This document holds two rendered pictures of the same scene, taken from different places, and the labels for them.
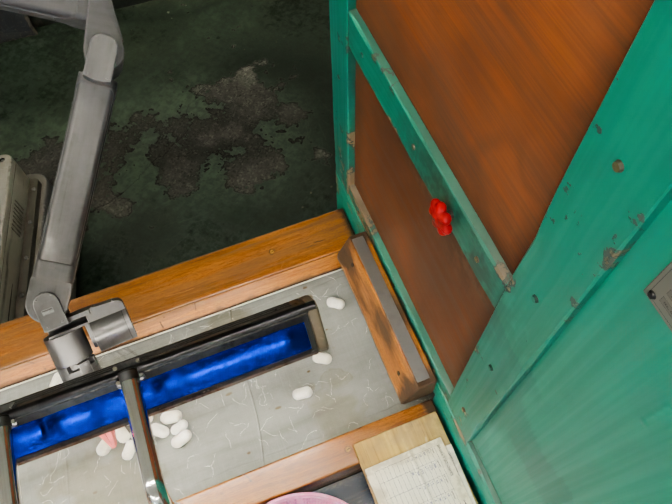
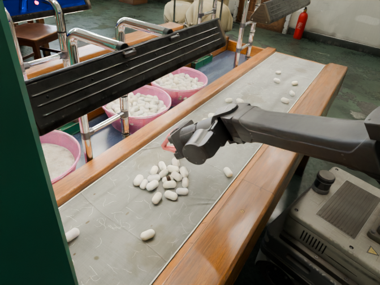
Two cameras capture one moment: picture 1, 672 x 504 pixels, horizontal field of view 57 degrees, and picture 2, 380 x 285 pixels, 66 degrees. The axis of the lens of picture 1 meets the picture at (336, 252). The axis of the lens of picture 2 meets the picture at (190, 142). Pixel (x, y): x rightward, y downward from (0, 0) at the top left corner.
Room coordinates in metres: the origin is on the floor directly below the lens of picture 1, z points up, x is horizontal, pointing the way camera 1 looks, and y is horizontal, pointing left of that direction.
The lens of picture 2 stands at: (0.75, -0.01, 1.31)
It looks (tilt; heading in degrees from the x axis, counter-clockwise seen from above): 36 degrees down; 138
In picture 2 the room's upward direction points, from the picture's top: 6 degrees clockwise
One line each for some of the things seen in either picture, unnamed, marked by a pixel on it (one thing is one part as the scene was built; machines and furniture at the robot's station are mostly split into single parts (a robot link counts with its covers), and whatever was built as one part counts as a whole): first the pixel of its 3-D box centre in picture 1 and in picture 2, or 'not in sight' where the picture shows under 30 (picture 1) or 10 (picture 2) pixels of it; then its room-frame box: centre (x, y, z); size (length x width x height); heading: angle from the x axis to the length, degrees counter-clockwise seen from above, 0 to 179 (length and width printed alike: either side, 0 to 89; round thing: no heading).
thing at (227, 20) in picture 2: not in sight; (205, 17); (-2.28, 2.74, 0.40); 0.74 x 0.56 x 0.38; 107
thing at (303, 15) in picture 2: not in sight; (301, 22); (-1.99, 4.58, 0.25); 0.18 x 0.14 x 0.49; 106
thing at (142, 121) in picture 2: not in sight; (136, 109); (-0.14, 0.49, 0.72); 0.27 x 0.27 x 0.10
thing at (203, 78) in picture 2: not in sight; (177, 86); (-0.23, 0.75, 0.72); 0.27 x 0.27 x 0.10
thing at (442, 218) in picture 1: (443, 217); not in sight; (0.35, -0.12, 1.24); 0.04 x 0.02 x 0.04; 19
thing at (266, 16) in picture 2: not in sight; (286, 3); (-0.10, 1.24, 1.08); 0.62 x 0.08 x 0.07; 109
